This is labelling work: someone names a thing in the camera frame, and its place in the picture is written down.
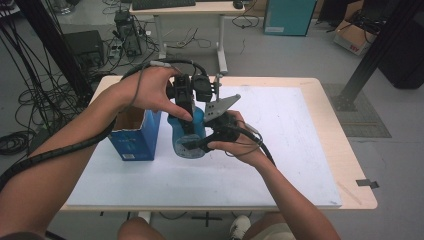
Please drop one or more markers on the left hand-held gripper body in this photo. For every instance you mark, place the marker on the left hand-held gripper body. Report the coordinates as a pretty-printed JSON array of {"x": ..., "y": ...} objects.
[{"x": 183, "y": 88}]

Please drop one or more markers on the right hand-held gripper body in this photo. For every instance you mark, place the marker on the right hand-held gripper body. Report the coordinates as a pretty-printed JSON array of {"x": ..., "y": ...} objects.
[{"x": 221, "y": 126}]

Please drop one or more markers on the blue detergent bottle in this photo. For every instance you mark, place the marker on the blue detergent bottle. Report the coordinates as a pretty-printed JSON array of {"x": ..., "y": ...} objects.
[{"x": 181, "y": 146}]

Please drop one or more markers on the blue cardboard box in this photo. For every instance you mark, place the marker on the blue cardboard box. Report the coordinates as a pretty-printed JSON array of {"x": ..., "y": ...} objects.
[{"x": 136, "y": 143}]

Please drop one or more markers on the person's right hand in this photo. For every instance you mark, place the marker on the person's right hand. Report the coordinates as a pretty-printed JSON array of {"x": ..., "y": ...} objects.
[{"x": 243, "y": 146}]

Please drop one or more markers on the person's left hand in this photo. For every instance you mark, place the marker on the person's left hand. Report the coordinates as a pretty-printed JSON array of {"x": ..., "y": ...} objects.
[{"x": 153, "y": 90}]

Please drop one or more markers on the white table mat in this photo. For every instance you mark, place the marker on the white table mat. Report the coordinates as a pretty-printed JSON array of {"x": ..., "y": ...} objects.
[{"x": 283, "y": 166}]

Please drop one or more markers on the white desk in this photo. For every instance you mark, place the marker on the white desk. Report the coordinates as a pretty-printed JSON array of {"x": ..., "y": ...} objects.
[{"x": 186, "y": 8}]

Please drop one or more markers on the black keyboard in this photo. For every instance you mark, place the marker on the black keyboard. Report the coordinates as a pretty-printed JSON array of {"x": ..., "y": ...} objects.
[{"x": 163, "y": 3}]

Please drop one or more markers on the white table leg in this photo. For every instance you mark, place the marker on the white table leg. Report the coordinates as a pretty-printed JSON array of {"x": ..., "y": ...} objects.
[{"x": 144, "y": 216}]

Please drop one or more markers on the white shoe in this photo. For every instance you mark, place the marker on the white shoe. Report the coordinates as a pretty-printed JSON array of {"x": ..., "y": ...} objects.
[{"x": 240, "y": 227}]

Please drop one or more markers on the black computer mouse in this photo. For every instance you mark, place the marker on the black computer mouse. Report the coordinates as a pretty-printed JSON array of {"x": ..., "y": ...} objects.
[{"x": 238, "y": 4}]

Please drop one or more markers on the person's left leg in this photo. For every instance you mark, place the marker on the person's left leg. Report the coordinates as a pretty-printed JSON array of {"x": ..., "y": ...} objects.
[{"x": 140, "y": 230}]

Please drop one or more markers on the person's leg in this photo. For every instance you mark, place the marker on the person's leg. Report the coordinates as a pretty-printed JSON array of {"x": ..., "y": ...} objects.
[
  {"x": 270, "y": 230},
  {"x": 140, "y": 230}
]

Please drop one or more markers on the black equipment case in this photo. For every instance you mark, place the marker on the black equipment case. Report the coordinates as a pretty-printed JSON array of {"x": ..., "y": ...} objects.
[{"x": 83, "y": 46}]

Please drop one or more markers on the person's right leg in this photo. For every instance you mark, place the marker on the person's right leg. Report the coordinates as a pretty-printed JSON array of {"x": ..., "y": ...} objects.
[{"x": 270, "y": 230}]

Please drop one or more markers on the teal box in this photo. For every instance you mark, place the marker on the teal box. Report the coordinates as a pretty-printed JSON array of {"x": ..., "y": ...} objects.
[{"x": 290, "y": 16}]

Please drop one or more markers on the black metal stand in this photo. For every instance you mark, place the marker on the black metal stand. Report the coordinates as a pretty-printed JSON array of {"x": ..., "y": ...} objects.
[
  {"x": 383, "y": 46},
  {"x": 53, "y": 43}
]

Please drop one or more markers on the grey floor mat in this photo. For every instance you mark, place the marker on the grey floor mat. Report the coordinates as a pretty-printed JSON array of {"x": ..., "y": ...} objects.
[{"x": 366, "y": 120}]

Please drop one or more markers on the black tape piece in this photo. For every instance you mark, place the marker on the black tape piece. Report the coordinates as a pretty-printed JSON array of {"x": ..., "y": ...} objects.
[{"x": 366, "y": 183}]

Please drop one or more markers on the brown cardboard box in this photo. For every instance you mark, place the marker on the brown cardboard box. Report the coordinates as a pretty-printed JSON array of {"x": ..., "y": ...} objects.
[{"x": 351, "y": 36}]

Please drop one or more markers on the black cabinet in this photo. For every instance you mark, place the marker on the black cabinet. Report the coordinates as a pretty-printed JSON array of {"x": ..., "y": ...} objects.
[{"x": 405, "y": 56}]

